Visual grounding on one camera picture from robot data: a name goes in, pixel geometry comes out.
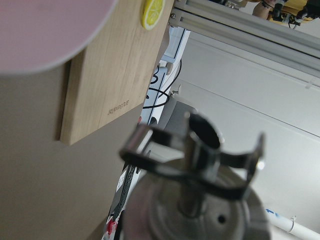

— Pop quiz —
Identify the pink plastic cup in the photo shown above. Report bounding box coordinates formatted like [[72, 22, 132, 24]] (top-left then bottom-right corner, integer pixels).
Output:
[[0, 0, 117, 76]]

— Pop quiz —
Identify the glass sauce bottle metal spout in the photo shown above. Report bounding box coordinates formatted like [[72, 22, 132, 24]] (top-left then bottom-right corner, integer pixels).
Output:
[[119, 112, 272, 240]]

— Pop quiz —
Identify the bamboo cutting board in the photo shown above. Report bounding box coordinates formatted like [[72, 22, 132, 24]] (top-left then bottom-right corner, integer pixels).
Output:
[[60, 0, 173, 145]]

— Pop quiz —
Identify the aluminium frame post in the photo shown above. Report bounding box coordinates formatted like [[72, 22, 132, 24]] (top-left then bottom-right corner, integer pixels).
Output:
[[169, 0, 320, 86]]

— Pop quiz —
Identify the lemon slice near board centre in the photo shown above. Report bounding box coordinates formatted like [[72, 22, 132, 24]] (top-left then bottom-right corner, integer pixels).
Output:
[[141, 0, 166, 31]]

